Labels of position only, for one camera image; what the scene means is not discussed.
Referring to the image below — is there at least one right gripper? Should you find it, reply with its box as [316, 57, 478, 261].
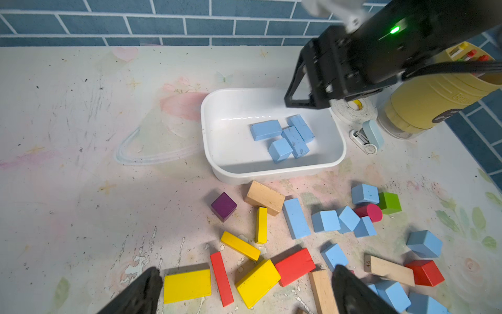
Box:
[284, 7, 416, 109]

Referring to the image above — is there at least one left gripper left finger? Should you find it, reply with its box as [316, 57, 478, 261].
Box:
[98, 267, 163, 314]

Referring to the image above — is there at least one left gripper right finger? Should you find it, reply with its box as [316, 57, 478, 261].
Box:
[332, 265, 397, 314]

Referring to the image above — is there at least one blue long block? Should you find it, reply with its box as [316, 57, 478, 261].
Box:
[287, 115, 315, 143]
[250, 120, 282, 141]
[283, 198, 311, 239]

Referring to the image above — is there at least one blue thin block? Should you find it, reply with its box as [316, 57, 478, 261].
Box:
[282, 126, 310, 158]

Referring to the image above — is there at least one white rectangular plastic tray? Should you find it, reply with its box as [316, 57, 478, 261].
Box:
[200, 87, 348, 186]

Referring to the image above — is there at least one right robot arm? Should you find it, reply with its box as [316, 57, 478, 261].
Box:
[284, 1, 501, 109]

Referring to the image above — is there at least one tan upright wooden block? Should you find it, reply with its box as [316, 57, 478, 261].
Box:
[309, 270, 339, 314]

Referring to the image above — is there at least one clear tape roll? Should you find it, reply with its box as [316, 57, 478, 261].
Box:
[329, 98, 378, 127]

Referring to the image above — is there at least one tan slanted wooden block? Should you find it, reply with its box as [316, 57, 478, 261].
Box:
[364, 255, 415, 287]

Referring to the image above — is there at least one yellow flat block left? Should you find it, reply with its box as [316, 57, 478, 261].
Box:
[163, 269, 212, 304]

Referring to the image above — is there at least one blue cube lower pair left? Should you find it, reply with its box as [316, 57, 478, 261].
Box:
[367, 280, 411, 313]

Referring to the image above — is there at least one blue cube pair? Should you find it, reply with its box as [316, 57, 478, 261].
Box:
[367, 280, 411, 313]
[407, 293, 448, 314]

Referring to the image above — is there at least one red long block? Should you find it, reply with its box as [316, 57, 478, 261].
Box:
[275, 248, 316, 287]

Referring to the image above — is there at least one blue cube lower pair right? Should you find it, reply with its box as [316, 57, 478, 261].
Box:
[407, 293, 448, 314]

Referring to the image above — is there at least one small blue block by cylinder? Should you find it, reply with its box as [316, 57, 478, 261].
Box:
[353, 216, 377, 238]

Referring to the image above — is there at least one red cube block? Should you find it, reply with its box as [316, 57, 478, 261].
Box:
[405, 260, 444, 287]

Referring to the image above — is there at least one red thin upright block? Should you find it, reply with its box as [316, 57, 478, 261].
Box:
[210, 252, 234, 307]

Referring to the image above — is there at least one magenta cylinder block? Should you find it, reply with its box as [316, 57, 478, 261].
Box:
[354, 204, 383, 222]

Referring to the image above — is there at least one yellow pen holder cup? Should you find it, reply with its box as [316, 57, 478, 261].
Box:
[377, 41, 502, 140]

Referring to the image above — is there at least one blue upright long block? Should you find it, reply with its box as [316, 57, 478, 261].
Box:
[283, 198, 311, 239]

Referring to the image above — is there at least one yellow large block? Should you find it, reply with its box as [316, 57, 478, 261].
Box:
[236, 260, 281, 309]

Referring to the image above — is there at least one green cube block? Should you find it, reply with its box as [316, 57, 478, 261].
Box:
[378, 192, 402, 215]

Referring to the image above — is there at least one tan wooden block upper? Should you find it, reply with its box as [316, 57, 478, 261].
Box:
[244, 181, 285, 217]

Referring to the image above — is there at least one yellow slanted block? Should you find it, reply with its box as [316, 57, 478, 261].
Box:
[220, 232, 261, 261]

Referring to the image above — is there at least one yellow thin upright block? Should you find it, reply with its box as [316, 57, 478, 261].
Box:
[255, 207, 268, 245]

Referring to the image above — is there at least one purple cube block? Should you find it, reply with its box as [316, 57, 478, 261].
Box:
[211, 192, 237, 222]

